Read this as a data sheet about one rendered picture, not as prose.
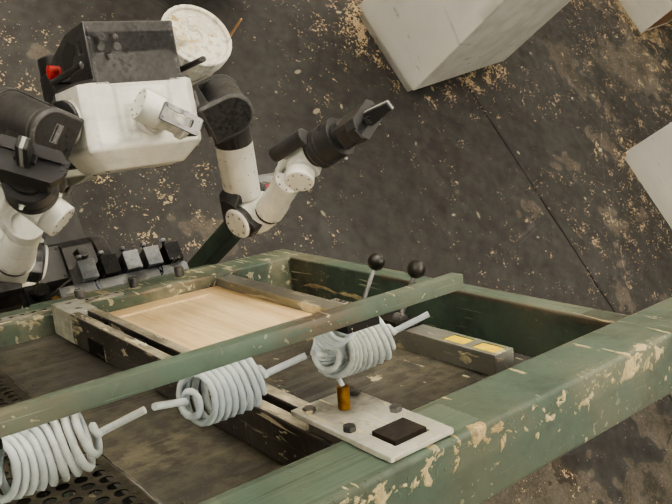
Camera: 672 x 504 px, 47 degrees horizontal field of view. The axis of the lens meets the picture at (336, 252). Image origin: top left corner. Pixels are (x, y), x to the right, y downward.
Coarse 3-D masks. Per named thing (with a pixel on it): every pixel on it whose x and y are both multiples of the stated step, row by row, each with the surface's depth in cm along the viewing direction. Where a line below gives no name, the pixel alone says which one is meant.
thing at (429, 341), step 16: (240, 288) 194; (256, 288) 189; (272, 288) 187; (288, 304) 178; (304, 304) 172; (320, 304) 170; (336, 304) 169; (400, 336) 148; (416, 336) 144; (432, 336) 142; (448, 336) 141; (464, 336) 140; (416, 352) 145; (432, 352) 142; (448, 352) 138; (464, 352) 135; (480, 352) 132; (496, 352) 131; (512, 352) 133; (480, 368) 133; (496, 368) 130
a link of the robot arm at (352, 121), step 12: (360, 108) 157; (336, 120) 160; (348, 120) 154; (360, 120) 155; (324, 132) 159; (336, 132) 157; (348, 132) 154; (360, 132) 154; (372, 132) 157; (324, 144) 160; (336, 144) 160; (348, 144) 158; (324, 156) 161; (336, 156) 161
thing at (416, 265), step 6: (408, 264) 152; (414, 264) 151; (420, 264) 151; (408, 270) 151; (414, 270) 150; (420, 270) 151; (414, 276) 151; (420, 276) 151; (396, 312) 152; (402, 312) 151; (396, 318) 150; (402, 318) 150
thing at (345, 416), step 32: (64, 320) 171; (96, 320) 160; (96, 352) 158; (128, 352) 144; (160, 352) 136; (256, 416) 109; (288, 416) 104; (320, 416) 95; (352, 416) 94; (384, 416) 93; (416, 416) 92; (256, 448) 111; (288, 448) 104; (320, 448) 97; (384, 448) 85; (416, 448) 85
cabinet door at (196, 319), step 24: (216, 288) 201; (120, 312) 185; (144, 312) 184; (168, 312) 183; (192, 312) 181; (216, 312) 179; (240, 312) 177; (264, 312) 175; (288, 312) 173; (168, 336) 164; (192, 336) 162; (216, 336) 161
